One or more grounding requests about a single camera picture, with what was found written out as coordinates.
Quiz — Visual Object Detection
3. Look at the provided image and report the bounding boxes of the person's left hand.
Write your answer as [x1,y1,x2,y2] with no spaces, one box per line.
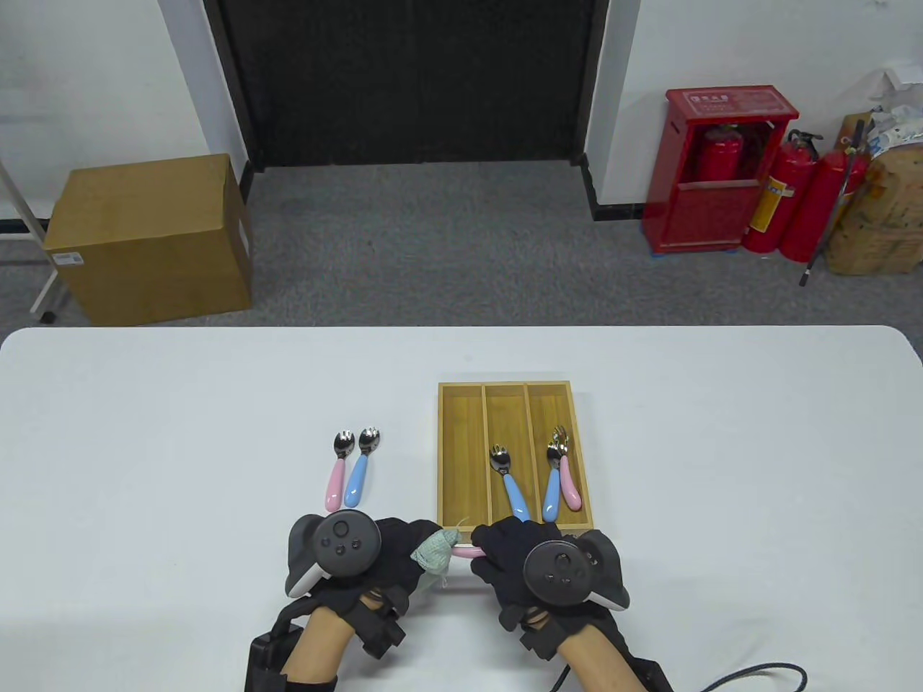
[316,517,449,618]

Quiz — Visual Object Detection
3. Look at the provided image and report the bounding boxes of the wooden cutlery tray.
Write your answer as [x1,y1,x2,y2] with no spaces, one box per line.
[437,381,594,538]

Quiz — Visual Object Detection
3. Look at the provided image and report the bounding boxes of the person's left forearm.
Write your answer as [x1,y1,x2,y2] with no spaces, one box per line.
[285,605,361,692]

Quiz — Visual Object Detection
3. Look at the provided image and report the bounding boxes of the person's right hand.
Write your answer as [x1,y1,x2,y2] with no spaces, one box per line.
[470,516,615,640]

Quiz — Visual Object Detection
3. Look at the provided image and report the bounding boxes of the black stick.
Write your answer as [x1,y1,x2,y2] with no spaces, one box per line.
[799,119,866,287]

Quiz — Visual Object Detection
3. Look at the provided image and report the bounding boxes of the red fire extinguisher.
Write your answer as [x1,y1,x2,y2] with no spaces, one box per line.
[779,148,870,262]
[696,124,745,182]

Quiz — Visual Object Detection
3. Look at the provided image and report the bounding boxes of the white plastic bags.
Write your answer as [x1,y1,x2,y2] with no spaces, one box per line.
[862,61,923,156]

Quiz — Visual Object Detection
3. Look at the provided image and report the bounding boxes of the green fish scale cleaning cloth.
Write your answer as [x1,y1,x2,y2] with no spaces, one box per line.
[411,528,462,586]

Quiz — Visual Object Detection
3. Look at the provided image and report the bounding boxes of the black door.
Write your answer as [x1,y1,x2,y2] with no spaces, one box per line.
[204,0,610,172]

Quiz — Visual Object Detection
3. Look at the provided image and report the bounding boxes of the worn printed cardboard box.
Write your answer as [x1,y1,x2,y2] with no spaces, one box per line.
[822,112,923,276]

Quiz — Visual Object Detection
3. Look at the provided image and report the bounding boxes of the red extinguisher with yellow label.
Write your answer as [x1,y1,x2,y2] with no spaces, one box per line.
[743,130,823,254]

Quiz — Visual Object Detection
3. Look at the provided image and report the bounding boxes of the blue handle baby fork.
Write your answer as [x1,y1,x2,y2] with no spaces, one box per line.
[343,427,381,507]
[541,445,565,524]
[489,445,534,523]

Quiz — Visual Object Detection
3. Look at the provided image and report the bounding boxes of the black round controller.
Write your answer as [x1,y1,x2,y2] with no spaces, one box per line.
[286,508,383,600]
[523,528,631,613]

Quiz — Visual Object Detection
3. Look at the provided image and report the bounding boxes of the plain brown cardboard box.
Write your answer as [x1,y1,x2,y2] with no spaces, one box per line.
[43,154,255,327]

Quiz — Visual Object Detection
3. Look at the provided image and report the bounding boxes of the white metal stand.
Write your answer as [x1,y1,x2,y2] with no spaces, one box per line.
[0,159,58,324]

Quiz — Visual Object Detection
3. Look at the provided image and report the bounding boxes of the black cable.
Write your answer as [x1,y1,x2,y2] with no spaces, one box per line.
[552,663,808,692]

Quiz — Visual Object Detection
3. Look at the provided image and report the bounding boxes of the red fire extinguisher cabinet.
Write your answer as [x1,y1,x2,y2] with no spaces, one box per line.
[642,86,800,254]

